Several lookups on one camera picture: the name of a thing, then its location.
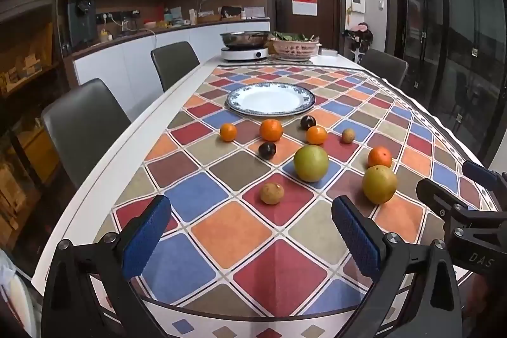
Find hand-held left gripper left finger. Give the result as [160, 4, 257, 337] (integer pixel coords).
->
[41, 195, 172, 338]

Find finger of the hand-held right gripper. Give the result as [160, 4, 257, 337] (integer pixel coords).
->
[416, 178, 507, 228]
[463, 160, 507, 193]

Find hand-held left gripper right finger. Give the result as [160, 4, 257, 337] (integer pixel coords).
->
[331, 196, 465, 338]

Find yellow pear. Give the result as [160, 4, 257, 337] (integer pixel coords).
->
[362, 165, 398, 204]

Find medium orange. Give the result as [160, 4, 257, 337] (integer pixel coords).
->
[306, 125, 328, 146]
[367, 146, 393, 169]

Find green pear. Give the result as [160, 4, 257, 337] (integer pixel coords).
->
[293, 145, 330, 183]

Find large orange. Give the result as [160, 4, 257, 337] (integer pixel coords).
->
[259, 118, 284, 142]

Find blue rimmed white plate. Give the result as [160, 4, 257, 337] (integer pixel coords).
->
[225, 82, 316, 117]

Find colourful checkered tablecloth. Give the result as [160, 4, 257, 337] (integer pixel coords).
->
[93, 65, 500, 338]

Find grey dining chair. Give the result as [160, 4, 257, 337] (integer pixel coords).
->
[151, 41, 201, 93]
[360, 48, 409, 89]
[41, 78, 132, 189]

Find small orange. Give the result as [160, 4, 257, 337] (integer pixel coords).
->
[219, 123, 238, 143]

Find glass sliding doors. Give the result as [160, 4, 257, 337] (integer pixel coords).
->
[382, 0, 507, 168]

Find pink and black plush toys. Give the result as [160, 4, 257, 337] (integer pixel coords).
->
[344, 22, 375, 61]

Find white counter cabinet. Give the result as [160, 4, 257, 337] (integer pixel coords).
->
[73, 21, 272, 94]

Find dark wooden storage shelf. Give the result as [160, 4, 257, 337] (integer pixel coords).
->
[0, 0, 76, 275]

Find pink plastic basket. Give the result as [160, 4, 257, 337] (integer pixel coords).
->
[268, 39, 321, 58]

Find white induction cooker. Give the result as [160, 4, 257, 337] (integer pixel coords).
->
[220, 47, 270, 62]

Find leafy greens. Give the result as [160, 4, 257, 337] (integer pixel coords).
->
[270, 31, 320, 43]

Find steel pot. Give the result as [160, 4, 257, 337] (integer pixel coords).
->
[220, 31, 271, 49]

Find black water dispenser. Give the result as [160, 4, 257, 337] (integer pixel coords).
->
[67, 0, 98, 49]

